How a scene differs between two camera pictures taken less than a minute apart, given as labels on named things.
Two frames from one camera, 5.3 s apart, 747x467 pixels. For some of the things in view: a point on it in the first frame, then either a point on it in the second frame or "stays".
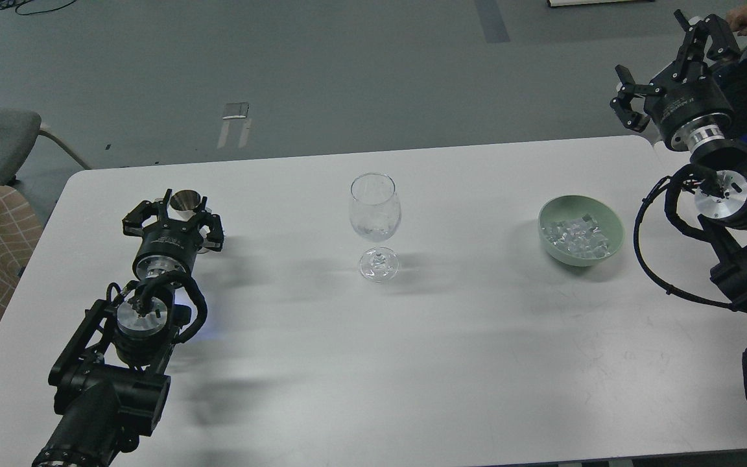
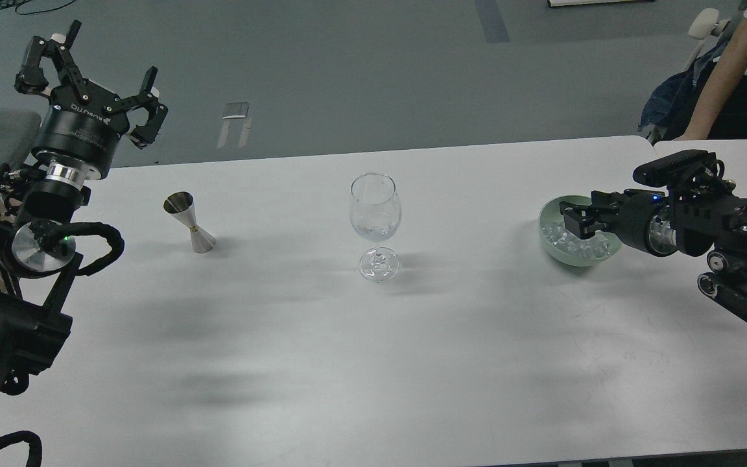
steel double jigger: [183, 205] stays
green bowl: [580, 231] stays
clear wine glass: [375, 214] stays
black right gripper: [690, 106] to [642, 218]
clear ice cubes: [581, 237] stays
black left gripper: [167, 246] to [84, 122]
